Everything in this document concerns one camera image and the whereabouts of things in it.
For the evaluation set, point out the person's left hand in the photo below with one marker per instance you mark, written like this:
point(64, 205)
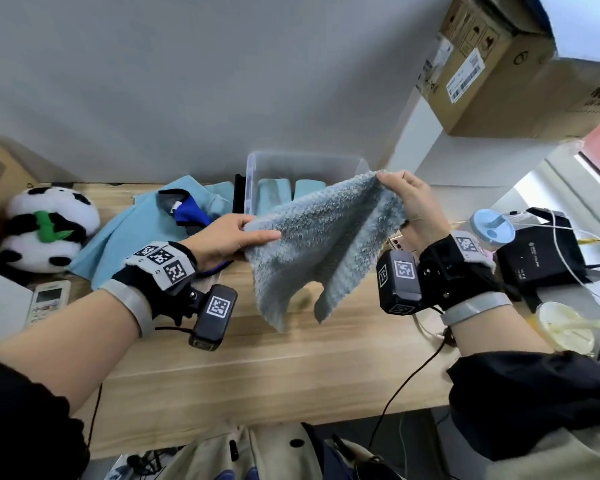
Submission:
point(225, 239)

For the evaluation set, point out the person's right hand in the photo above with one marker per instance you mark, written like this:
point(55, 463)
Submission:
point(420, 209)

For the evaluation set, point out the dark blue grey cloth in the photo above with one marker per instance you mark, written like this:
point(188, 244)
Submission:
point(187, 212)

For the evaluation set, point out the light blue towel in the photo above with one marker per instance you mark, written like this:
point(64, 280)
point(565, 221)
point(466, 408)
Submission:
point(307, 188)
point(120, 234)
point(272, 194)

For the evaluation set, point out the grey striped towel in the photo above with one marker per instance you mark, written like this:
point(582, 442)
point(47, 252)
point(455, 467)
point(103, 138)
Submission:
point(320, 244)

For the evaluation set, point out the clear plastic storage box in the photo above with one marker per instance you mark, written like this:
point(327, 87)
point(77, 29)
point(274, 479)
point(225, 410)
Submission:
point(305, 164)

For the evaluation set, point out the person's left forearm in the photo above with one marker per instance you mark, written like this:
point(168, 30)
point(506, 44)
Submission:
point(70, 349)

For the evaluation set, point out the person's right forearm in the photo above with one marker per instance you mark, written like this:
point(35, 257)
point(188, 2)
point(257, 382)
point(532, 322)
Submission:
point(495, 334)

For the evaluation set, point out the black device box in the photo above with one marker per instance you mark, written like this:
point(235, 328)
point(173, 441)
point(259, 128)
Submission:
point(540, 254)

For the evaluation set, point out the labelled brown cardboard box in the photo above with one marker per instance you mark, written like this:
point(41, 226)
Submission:
point(520, 84)

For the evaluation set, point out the plain brown cardboard box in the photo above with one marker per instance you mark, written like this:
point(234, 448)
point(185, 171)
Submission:
point(0, 179)

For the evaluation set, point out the rose gold smartphone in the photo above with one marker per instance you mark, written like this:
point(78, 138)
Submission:
point(397, 243)

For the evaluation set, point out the white shelf unit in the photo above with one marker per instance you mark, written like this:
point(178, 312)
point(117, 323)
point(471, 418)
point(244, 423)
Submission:
point(470, 159)

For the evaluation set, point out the black wrist brace with markers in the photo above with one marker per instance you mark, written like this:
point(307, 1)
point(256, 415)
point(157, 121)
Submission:
point(150, 284)
point(460, 279)

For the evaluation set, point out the panda plush toy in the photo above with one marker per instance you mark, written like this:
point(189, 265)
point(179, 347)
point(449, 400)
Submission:
point(50, 204)

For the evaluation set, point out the white remote control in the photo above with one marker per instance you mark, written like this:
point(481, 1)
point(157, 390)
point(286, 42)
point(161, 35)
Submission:
point(47, 299)

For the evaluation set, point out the beige coat with black buttons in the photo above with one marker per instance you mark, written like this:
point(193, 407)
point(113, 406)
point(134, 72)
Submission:
point(265, 449)

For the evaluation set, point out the white paper sheet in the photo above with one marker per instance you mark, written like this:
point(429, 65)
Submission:
point(0, 309)

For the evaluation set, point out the white power strip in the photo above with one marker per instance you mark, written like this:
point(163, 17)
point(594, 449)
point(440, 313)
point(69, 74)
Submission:
point(117, 472)

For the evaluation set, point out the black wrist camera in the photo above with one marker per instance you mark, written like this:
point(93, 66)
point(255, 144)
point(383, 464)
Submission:
point(400, 284)
point(215, 314)

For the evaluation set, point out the grey window frame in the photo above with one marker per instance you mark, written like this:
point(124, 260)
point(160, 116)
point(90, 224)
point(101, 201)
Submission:
point(580, 184)

